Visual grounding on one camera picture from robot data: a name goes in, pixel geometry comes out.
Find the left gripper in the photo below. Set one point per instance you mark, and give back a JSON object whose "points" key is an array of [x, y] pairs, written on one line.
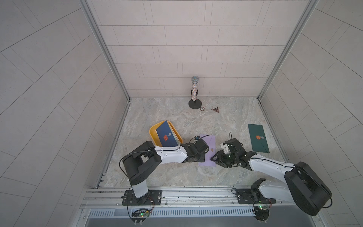
{"points": [[202, 157]]}

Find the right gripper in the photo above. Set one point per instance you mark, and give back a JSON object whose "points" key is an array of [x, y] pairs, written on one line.
{"points": [[219, 157]]}

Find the purple envelope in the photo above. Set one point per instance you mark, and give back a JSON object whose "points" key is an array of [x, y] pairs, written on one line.
{"points": [[211, 142]]}

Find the dark green envelope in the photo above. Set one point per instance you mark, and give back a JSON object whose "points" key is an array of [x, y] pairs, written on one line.
{"points": [[258, 138]]}

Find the navy blue envelope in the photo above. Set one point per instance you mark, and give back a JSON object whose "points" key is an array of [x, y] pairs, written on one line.
{"points": [[166, 135]]}

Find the yellow storage tray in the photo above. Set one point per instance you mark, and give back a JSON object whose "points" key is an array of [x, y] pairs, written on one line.
{"points": [[154, 135]]}

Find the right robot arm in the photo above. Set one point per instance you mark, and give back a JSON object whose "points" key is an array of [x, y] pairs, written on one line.
{"points": [[297, 183]]}

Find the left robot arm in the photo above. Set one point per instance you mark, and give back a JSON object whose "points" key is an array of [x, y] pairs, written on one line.
{"points": [[142, 161]]}

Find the right circuit board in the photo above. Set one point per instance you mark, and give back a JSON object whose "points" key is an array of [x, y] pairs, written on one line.
{"points": [[261, 213]]}

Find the circuit board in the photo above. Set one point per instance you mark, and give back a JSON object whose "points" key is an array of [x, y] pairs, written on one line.
{"points": [[140, 215], [261, 213]]}

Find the left circuit board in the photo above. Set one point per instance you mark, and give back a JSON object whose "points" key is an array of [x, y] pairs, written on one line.
{"points": [[140, 215]]}

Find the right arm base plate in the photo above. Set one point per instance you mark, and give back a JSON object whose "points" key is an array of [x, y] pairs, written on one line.
{"points": [[251, 196]]}

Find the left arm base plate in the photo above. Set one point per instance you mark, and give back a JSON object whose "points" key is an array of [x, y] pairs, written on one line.
{"points": [[152, 197]]}

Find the aluminium mounting rail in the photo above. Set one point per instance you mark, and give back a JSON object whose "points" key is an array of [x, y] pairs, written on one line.
{"points": [[185, 197]]}

